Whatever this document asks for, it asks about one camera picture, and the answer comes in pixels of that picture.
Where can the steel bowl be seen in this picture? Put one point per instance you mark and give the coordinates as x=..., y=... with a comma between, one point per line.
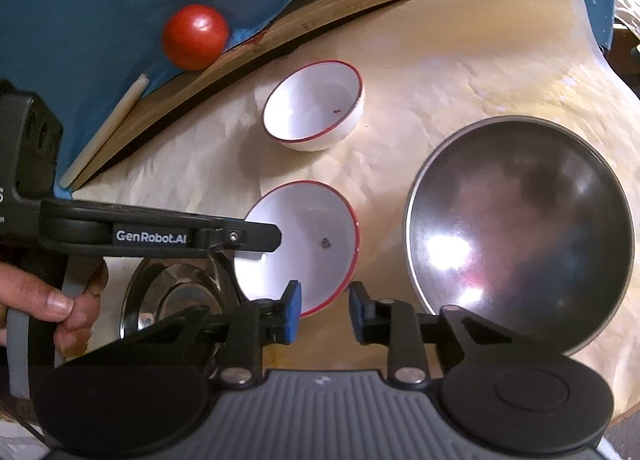
x=175, y=290

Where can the wooden desk shelf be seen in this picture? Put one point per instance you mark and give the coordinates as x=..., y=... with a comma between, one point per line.
x=325, y=10

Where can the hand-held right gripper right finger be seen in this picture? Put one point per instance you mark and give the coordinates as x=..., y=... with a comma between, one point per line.
x=356, y=310

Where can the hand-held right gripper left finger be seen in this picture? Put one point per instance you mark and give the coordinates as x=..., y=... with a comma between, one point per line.
x=294, y=312

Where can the floral bed blanket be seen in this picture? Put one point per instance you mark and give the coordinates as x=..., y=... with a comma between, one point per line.
x=630, y=5

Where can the plain white red-rimmed bowl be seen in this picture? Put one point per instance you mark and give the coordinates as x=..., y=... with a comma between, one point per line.
x=305, y=110

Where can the floral white red-rimmed bowl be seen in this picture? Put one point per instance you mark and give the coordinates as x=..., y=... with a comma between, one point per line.
x=320, y=270

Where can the large steel plate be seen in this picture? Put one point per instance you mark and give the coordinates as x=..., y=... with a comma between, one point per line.
x=515, y=220

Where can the red tomato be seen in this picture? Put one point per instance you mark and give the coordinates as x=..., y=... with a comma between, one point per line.
x=195, y=37

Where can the white rolling pin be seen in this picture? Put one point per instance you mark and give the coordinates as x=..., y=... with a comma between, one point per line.
x=107, y=127

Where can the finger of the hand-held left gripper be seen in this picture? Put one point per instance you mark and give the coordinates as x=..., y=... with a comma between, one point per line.
x=250, y=237

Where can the light blue cloth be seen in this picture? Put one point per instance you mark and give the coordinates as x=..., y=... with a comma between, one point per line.
x=100, y=15

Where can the person's left hand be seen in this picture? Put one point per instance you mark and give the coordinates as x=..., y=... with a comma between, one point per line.
x=50, y=302

